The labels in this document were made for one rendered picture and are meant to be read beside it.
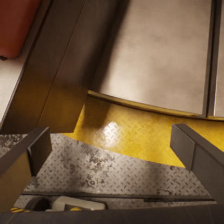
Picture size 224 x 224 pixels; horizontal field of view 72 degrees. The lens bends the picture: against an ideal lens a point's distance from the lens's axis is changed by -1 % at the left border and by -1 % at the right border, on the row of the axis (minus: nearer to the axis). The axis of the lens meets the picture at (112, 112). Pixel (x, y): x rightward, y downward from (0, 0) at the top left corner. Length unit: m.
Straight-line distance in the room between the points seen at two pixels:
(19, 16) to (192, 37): 0.63
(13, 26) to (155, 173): 0.88
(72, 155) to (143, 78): 0.61
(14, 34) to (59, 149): 0.80
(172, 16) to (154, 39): 0.13
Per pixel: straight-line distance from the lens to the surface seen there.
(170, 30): 0.76
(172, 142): 0.17
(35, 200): 1.01
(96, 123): 0.94
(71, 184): 1.02
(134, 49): 0.70
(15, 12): 0.30
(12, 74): 0.32
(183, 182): 1.01
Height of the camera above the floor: 0.93
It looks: 81 degrees down
